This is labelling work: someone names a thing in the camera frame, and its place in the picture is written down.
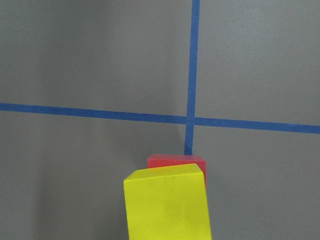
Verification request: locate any red cube block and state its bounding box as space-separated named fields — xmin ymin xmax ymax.
xmin=147 ymin=154 xmax=207 ymax=184

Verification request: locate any yellow cube block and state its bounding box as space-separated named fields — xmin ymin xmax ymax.
xmin=123 ymin=163 xmax=212 ymax=240

